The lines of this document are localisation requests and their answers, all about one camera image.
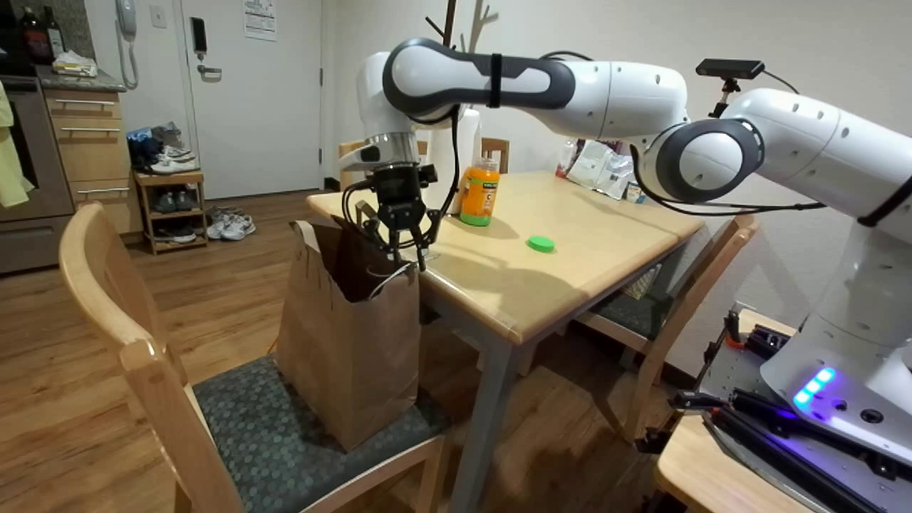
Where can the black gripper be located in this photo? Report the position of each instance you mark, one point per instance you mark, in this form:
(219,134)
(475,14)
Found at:
(401,201)

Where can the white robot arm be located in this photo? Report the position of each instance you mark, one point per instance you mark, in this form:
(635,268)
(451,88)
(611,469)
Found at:
(812,147)

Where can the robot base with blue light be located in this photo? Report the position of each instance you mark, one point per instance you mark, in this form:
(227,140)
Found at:
(847,366)

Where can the brown paper bag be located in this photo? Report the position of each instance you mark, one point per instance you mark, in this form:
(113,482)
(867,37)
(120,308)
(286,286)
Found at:
(348,336)

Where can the orange juice jar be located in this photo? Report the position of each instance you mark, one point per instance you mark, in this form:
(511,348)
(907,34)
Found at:
(477,194)

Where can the wooden chair behind table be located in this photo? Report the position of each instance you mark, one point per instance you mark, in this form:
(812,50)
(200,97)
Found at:
(348,158)

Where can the white paper towel roll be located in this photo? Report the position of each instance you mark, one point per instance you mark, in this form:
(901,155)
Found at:
(470,134)

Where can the green round lid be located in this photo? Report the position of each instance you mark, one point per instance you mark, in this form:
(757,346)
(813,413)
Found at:
(541,242)

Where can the light wooden dining table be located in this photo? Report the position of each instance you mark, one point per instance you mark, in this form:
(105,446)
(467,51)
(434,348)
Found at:
(517,298)

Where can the white sneakers on floor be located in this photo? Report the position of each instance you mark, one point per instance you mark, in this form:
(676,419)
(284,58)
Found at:
(229,225)

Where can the plastic bags on table end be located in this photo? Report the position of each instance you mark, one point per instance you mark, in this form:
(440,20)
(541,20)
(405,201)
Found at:
(602,168)

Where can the white entry door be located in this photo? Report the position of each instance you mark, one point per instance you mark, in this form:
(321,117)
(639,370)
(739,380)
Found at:
(254,91)

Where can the wooden shoe rack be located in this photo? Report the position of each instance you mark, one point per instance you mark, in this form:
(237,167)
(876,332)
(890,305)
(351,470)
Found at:
(173,208)

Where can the coat rack tree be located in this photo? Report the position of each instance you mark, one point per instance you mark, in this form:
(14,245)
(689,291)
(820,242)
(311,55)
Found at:
(464,24)

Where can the wooden chair right of table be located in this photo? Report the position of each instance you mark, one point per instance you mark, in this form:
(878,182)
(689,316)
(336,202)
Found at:
(653,321)

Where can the wooden chair with grey cushion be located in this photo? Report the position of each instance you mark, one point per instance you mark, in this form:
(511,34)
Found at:
(240,439)

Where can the wooden drawer cabinet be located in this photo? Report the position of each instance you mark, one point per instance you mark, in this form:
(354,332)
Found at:
(92,147)

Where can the wall intercom phone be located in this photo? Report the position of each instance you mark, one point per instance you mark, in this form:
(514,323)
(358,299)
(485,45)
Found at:
(126,34)

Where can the black camera on boom arm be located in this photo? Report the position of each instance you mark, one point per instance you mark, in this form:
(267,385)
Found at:
(732,71)

